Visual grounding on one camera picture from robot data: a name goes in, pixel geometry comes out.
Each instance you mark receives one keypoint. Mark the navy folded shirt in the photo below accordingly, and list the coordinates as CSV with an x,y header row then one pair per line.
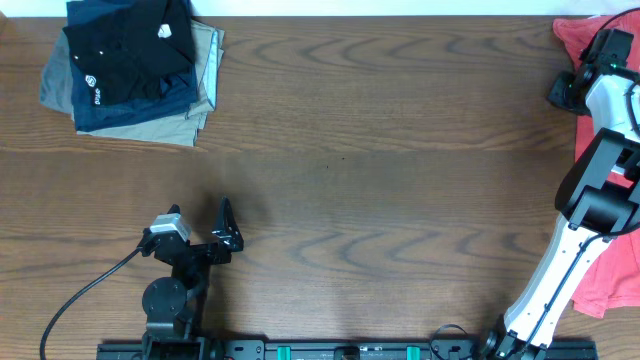
x,y
89,118

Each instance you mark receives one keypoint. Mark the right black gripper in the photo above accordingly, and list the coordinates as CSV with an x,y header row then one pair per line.
x,y
561,95

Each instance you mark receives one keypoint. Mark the grey folded garment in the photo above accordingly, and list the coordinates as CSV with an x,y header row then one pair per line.
x,y
56,79

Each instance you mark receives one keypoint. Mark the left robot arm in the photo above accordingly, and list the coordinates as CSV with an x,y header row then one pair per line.
x,y
173,304

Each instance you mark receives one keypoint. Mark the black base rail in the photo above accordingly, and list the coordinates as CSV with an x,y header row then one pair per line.
x,y
259,350

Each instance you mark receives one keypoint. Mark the red t-shirt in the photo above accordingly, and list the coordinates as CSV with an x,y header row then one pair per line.
x,y
613,280

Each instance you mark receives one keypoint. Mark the khaki folded garment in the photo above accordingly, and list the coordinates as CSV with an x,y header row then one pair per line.
x,y
183,128

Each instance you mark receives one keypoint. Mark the black folded polo shirt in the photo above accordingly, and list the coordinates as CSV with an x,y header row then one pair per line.
x,y
128,50

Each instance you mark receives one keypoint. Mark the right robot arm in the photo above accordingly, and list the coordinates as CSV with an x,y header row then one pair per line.
x,y
597,201

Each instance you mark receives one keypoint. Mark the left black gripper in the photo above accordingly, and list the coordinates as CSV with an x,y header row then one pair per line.
x,y
227,243

